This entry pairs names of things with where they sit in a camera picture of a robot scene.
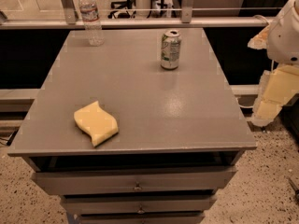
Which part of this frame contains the yellow foam padded gripper finger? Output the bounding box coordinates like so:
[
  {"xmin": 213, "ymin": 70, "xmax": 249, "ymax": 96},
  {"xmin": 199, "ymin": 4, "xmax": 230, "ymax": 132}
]
[{"xmin": 251, "ymin": 63, "xmax": 299, "ymax": 127}]

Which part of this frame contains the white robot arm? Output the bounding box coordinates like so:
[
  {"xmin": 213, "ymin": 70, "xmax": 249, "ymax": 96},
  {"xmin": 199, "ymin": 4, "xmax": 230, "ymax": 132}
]
[{"xmin": 248, "ymin": 0, "xmax": 299, "ymax": 127}]

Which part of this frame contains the green white 7up can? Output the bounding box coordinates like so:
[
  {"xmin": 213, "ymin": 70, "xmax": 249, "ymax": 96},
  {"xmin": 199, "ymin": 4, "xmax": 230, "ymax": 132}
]
[{"xmin": 161, "ymin": 29, "xmax": 181, "ymax": 70}]

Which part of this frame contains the grey drawer cabinet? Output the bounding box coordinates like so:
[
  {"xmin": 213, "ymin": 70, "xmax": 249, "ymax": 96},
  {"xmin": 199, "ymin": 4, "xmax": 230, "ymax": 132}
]
[{"xmin": 7, "ymin": 27, "xmax": 258, "ymax": 224}]

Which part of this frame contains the top grey drawer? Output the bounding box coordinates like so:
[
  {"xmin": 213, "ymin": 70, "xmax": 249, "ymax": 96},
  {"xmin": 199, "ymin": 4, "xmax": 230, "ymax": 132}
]
[{"xmin": 32, "ymin": 166, "xmax": 236, "ymax": 195}]

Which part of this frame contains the grey drawer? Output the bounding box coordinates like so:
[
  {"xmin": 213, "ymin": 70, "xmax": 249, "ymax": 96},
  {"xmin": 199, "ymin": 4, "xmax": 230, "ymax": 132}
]
[
  {"xmin": 79, "ymin": 212, "xmax": 205, "ymax": 224},
  {"xmin": 32, "ymin": 166, "xmax": 236, "ymax": 195},
  {"xmin": 62, "ymin": 194, "xmax": 216, "ymax": 215}
]

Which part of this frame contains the black office chair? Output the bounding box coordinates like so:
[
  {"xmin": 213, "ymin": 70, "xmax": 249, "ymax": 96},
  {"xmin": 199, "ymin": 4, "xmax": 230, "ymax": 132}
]
[{"xmin": 106, "ymin": 0, "xmax": 136, "ymax": 20}]

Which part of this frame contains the yellow wavy sponge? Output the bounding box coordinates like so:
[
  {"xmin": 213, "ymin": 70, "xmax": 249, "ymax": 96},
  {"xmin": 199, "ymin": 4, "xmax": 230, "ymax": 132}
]
[{"xmin": 74, "ymin": 102, "xmax": 119, "ymax": 147}]

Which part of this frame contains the clear plastic water bottle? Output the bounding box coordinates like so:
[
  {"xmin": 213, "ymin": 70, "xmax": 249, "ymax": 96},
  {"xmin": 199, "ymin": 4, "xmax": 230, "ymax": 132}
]
[{"xmin": 78, "ymin": 0, "xmax": 104, "ymax": 46}]

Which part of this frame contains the bottom grey drawer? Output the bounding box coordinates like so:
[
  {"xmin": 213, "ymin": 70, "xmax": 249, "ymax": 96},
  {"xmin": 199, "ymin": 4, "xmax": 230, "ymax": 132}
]
[{"xmin": 79, "ymin": 212, "xmax": 205, "ymax": 224}]

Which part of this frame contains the middle grey drawer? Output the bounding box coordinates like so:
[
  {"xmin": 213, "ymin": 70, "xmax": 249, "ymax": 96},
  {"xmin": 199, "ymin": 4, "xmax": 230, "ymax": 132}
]
[{"xmin": 62, "ymin": 194, "xmax": 216, "ymax": 215}]

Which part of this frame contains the metal railing frame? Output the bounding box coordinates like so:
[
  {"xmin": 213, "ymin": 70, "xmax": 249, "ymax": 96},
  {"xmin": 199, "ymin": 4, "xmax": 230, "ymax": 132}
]
[{"xmin": 0, "ymin": 0, "xmax": 299, "ymax": 30}]

